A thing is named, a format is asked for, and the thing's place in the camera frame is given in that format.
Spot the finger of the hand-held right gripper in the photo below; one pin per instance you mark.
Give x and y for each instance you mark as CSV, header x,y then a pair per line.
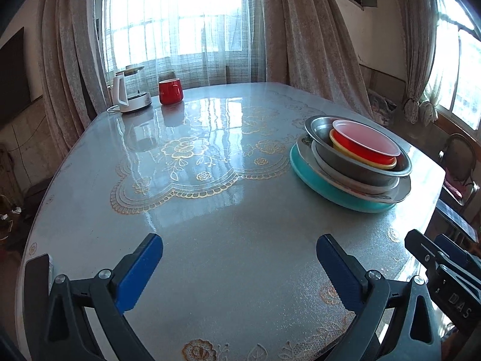
x,y
453,246
426,250

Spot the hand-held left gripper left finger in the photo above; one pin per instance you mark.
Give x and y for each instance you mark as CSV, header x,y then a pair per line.
x,y
139,270

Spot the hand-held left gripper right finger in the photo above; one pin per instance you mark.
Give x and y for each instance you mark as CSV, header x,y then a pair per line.
x,y
338,270

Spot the large white patterned plate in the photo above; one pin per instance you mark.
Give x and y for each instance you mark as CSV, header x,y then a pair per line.
x,y
404,188

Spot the turquoise round plate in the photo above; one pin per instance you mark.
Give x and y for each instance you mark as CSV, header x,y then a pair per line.
x,y
319,190

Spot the red bowl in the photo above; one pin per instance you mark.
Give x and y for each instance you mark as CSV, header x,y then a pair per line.
x,y
364,143

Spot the yellow bowl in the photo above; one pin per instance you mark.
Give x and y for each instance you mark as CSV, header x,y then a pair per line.
x,y
338,146

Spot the stainless steel bowl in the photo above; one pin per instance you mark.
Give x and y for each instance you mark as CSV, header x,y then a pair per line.
x,y
319,128

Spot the wooden chair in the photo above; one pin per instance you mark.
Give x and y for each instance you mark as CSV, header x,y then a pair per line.
x,y
458,188

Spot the patterned cloth pile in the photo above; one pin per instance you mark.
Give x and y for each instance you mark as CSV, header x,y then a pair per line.
x,y
383,105

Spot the glass electric kettle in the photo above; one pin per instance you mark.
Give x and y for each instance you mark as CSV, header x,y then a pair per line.
x,y
131,90

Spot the red mug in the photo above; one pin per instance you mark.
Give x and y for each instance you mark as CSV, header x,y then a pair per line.
x,y
169,92

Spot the tied beige curtain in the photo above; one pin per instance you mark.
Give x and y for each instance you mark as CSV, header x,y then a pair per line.
x,y
417,45

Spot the beige patterned curtain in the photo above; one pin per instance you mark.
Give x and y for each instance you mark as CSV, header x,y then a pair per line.
x,y
300,45
64,64

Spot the white sheer curtain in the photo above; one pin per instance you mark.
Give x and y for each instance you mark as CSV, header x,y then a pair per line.
x,y
169,26

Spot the wall television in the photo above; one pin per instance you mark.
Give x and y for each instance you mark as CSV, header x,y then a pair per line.
x,y
13,79

